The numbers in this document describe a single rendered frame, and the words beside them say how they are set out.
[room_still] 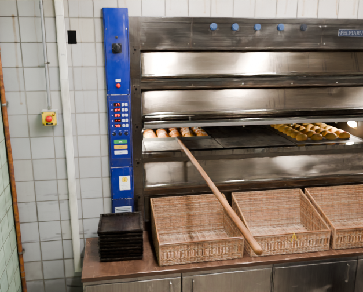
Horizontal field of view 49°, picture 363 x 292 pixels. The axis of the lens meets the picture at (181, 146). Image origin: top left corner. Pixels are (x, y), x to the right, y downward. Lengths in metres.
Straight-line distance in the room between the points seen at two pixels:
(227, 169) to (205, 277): 0.81
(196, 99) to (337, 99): 1.07
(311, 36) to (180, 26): 0.95
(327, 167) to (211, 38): 1.35
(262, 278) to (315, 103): 1.31
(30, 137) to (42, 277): 1.05
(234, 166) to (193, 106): 0.56
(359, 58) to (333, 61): 0.22
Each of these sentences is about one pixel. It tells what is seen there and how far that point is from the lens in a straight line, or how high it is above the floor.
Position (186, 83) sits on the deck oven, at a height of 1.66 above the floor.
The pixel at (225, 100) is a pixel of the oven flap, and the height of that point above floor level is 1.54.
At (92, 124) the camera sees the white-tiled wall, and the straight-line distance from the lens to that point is 2.74.
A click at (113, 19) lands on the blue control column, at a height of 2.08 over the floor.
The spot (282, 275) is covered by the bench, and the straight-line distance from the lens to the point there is 2.80.
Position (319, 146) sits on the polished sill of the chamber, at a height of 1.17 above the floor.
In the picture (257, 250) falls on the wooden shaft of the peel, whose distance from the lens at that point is 1.52.
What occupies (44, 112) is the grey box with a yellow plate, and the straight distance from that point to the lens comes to 2.69.
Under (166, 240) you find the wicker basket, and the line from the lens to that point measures 2.86.
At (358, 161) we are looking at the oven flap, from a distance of 3.41.
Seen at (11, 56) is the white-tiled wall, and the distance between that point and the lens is 2.76.
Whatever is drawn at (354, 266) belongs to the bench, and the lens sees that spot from 3.02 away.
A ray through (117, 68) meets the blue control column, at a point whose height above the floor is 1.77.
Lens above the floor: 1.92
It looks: 14 degrees down
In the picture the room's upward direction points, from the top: straight up
